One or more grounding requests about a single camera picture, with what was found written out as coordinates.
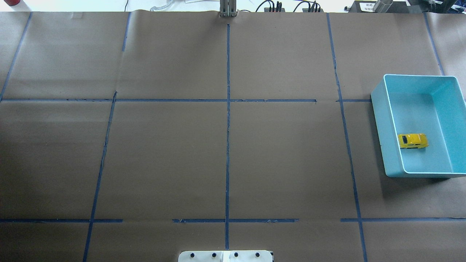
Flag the red fire extinguisher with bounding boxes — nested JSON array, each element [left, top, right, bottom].
[[3, 0, 21, 7]]

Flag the aluminium frame post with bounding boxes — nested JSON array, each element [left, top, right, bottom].
[[219, 0, 238, 17]]

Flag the black power strip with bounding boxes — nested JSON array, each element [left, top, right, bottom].
[[254, 0, 324, 13]]

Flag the steel cylinder weight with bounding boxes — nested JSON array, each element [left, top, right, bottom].
[[372, 0, 393, 13]]

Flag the yellow beetle toy car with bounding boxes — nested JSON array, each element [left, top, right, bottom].
[[397, 133, 429, 149]]

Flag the light blue plastic bin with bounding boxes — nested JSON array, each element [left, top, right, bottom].
[[371, 74, 466, 178]]

